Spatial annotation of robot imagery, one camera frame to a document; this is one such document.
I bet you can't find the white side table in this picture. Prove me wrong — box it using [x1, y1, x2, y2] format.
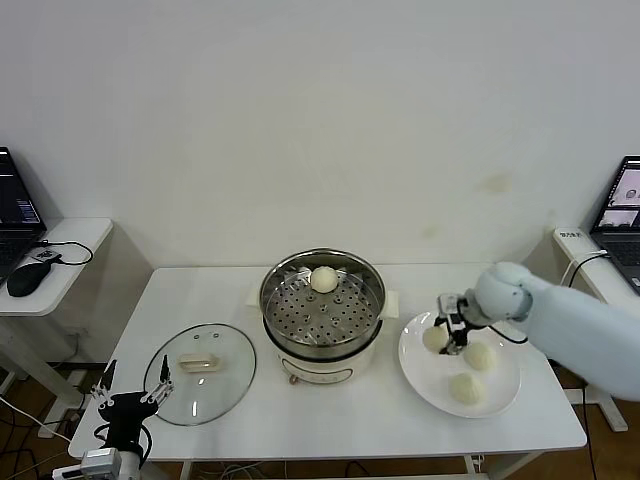
[551, 227, 640, 434]
[0, 217, 115, 416]

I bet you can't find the white laptop cable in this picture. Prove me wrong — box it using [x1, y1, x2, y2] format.
[562, 251, 610, 289]

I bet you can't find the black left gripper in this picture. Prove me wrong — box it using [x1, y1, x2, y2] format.
[89, 354, 176, 451]

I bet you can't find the black cable with adapter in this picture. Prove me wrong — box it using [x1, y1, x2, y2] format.
[564, 252, 609, 480]

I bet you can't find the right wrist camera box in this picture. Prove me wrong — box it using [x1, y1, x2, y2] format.
[437, 294, 471, 316]

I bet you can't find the black open laptop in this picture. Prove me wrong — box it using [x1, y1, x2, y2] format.
[0, 147, 49, 286]
[588, 156, 640, 296]

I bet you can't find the steel perforated steamer basket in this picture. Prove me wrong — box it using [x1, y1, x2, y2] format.
[258, 248, 387, 359]

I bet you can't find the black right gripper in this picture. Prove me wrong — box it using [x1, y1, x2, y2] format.
[432, 309, 476, 357]

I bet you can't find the white electric cooker base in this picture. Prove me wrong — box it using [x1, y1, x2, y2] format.
[243, 289, 401, 387]

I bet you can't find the white steamed baozi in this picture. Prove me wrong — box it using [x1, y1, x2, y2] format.
[463, 341, 499, 372]
[448, 372, 487, 405]
[310, 266, 340, 294]
[422, 326, 450, 354]

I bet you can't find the black dongle with cable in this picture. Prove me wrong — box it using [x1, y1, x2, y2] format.
[32, 240, 95, 269]

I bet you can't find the glass pot lid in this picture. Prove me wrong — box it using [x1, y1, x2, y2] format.
[143, 323, 258, 427]

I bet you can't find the black computer mouse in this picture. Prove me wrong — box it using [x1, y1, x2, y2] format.
[5, 260, 52, 298]

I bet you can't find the white round plate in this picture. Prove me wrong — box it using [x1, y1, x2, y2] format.
[397, 309, 522, 419]

